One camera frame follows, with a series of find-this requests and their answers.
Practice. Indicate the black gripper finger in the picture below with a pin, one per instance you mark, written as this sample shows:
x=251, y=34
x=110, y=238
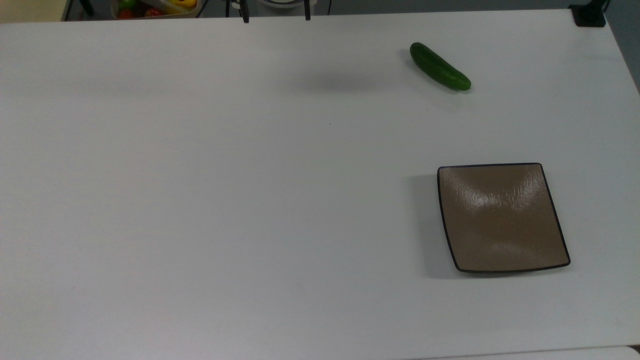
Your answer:
x=307, y=12
x=245, y=14

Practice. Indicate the green cucumber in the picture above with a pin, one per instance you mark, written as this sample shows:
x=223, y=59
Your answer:
x=440, y=66

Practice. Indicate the square brown ceramic plate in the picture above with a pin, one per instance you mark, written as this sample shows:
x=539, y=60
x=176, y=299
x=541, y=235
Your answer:
x=502, y=220

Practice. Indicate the beige fruit basket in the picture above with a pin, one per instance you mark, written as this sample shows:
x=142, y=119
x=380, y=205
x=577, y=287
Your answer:
x=193, y=13

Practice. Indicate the yellow toy fruit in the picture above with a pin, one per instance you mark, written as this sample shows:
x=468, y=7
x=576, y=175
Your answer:
x=181, y=5

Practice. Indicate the small red toy fruit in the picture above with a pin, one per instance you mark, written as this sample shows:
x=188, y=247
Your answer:
x=125, y=14
x=153, y=12

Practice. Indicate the green toy fruit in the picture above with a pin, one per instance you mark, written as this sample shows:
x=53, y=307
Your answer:
x=127, y=4

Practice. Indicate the black stand leg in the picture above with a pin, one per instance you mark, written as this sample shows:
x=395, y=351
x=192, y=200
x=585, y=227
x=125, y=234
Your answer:
x=86, y=6

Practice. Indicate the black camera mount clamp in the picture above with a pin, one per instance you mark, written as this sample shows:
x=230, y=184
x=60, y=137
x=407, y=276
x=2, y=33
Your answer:
x=589, y=15

